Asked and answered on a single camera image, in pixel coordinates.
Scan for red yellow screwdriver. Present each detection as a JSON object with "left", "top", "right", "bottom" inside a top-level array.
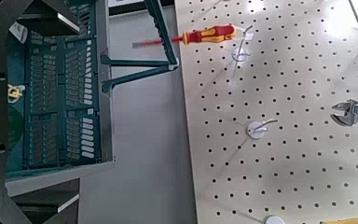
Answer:
[{"left": 131, "top": 23, "right": 237, "bottom": 49}]

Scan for yellow handled pliers in package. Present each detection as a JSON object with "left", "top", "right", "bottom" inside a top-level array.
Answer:
[{"left": 323, "top": 210, "right": 358, "bottom": 224}]

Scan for teal and grey plastic crate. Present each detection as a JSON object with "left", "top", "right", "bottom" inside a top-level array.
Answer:
[{"left": 5, "top": 0, "right": 117, "bottom": 198}]

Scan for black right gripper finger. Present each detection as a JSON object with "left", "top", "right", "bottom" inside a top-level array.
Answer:
[
  {"left": 10, "top": 178, "right": 81, "bottom": 224},
  {"left": 16, "top": 0, "right": 82, "bottom": 36}
]

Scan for beige perforated pegboard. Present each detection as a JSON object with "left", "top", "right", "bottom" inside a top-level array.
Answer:
[{"left": 173, "top": 0, "right": 358, "bottom": 224}]

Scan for silver white packaged item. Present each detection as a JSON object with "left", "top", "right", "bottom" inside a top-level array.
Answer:
[{"left": 8, "top": 21, "right": 29, "bottom": 45}]

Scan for white pegboard hook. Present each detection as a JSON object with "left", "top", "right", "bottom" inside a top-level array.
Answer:
[
  {"left": 264, "top": 215, "right": 285, "bottom": 224},
  {"left": 231, "top": 24, "right": 255, "bottom": 63},
  {"left": 246, "top": 118, "right": 279, "bottom": 140}
]

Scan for small yellow tool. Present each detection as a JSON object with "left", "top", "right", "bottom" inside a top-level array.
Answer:
[{"left": 7, "top": 83, "right": 26, "bottom": 104}]

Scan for black steel adjustable wrench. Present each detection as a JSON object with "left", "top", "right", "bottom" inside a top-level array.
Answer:
[{"left": 329, "top": 98, "right": 358, "bottom": 128}]

